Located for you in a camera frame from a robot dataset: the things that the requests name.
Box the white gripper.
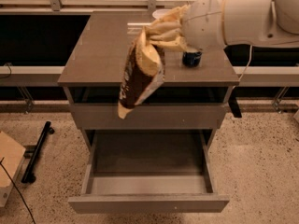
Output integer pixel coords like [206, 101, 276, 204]
[146, 0, 226, 53]

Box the brown sea salt chip bag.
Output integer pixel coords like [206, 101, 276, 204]
[118, 28, 165, 119]

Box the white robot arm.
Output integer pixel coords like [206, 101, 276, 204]
[146, 0, 299, 53]

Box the grey drawer cabinet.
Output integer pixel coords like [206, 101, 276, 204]
[58, 12, 238, 146]

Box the closed grey top drawer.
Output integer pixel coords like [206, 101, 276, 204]
[70, 104, 226, 130]

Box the white ceramic bowl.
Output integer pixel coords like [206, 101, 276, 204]
[152, 9, 171, 20]

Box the blue Pepsi can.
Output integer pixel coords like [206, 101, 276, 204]
[182, 51, 202, 68]

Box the cardboard box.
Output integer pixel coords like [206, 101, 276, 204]
[0, 131, 25, 208]

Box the black metal bar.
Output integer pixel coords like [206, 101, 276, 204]
[21, 121, 55, 183]

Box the white cable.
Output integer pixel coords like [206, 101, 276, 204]
[237, 45, 254, 81]

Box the black cable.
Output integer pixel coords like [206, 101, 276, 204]
[0, 156, 39, 224]

